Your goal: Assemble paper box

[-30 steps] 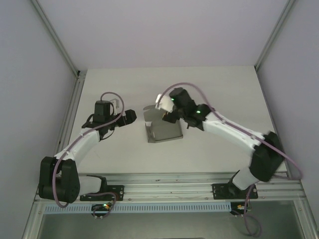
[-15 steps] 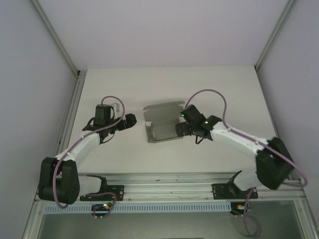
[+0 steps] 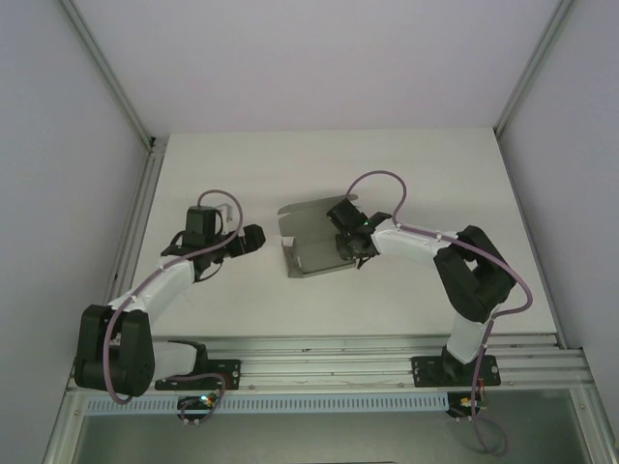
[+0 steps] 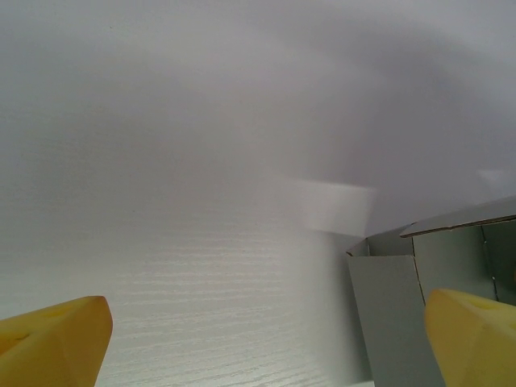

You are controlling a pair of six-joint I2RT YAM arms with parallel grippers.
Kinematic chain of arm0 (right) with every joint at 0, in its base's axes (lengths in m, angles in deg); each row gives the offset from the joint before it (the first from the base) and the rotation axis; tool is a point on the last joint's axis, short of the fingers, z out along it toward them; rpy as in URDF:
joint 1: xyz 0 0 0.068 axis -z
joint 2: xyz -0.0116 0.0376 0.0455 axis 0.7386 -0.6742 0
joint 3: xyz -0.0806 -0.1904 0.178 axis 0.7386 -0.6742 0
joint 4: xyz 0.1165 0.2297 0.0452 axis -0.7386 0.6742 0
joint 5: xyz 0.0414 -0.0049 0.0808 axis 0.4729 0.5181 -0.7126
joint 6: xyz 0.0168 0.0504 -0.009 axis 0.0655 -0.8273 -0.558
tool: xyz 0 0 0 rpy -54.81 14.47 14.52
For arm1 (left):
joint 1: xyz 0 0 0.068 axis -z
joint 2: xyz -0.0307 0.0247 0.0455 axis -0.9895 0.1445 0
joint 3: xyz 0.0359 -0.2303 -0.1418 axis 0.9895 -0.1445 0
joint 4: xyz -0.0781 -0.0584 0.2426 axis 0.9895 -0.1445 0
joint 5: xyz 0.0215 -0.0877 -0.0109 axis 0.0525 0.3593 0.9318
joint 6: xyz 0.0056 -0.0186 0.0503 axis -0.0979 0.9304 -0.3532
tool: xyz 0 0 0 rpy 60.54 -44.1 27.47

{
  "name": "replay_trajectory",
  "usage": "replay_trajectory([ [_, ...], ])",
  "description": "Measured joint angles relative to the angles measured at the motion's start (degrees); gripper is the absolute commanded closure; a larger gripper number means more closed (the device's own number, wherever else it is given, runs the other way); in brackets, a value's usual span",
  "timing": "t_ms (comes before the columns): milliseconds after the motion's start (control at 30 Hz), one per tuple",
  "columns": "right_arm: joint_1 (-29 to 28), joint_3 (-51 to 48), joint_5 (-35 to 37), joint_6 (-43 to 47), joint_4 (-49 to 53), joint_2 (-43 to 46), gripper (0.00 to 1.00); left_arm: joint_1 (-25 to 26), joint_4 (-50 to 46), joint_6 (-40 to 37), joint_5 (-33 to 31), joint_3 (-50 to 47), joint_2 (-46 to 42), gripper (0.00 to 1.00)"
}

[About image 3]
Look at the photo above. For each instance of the aluminium frame leg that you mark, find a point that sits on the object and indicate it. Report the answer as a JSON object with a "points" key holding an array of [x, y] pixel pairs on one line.
{"points": [[60, 430], [597, 430]]}

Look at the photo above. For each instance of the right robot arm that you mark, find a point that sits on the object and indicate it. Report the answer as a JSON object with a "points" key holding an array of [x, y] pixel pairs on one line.
{"points": [[474, 280]]}

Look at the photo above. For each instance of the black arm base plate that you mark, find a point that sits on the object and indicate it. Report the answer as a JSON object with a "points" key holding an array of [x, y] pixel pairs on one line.
{"points": [[421, 372], [232, 374]]}

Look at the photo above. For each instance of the aluminium mounting rail beam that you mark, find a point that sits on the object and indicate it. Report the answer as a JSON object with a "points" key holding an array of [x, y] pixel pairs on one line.
{"points": [[314, 360]]}

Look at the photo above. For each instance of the black connector board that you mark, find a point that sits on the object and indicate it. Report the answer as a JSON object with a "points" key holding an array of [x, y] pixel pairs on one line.
{"points": [[464, 403], [193, 402]]}

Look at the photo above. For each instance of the grey paper box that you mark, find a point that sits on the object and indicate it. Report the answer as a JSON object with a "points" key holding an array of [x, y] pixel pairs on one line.
{"points": [[309, 241]]}

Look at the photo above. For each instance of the aluminium corner post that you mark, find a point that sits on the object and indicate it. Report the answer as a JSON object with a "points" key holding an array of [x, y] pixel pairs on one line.
{"points": [[111, 77], [537, 63]]}

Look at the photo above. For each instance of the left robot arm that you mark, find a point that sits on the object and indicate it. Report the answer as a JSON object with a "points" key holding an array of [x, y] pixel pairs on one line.
{"points": [[121, 348]]}

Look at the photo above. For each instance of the aluminium table side rail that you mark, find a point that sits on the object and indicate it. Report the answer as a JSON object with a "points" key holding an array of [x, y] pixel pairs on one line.
{"points": [[130, 217]]}

